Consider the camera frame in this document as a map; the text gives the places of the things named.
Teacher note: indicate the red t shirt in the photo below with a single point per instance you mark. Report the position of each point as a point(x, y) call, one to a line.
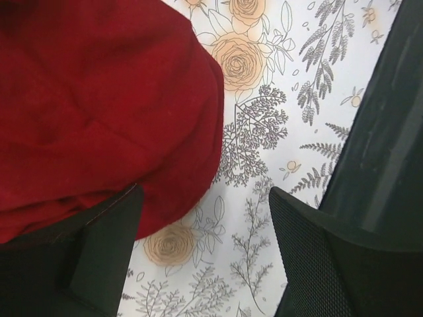
point(99, 95)

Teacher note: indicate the floral patterned table mat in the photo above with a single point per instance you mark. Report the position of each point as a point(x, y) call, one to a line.
point(295, 75)

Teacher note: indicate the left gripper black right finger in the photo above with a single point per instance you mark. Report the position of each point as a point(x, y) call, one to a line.
point(334, 269)

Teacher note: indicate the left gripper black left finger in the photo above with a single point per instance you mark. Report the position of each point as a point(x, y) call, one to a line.
point(76, 267)

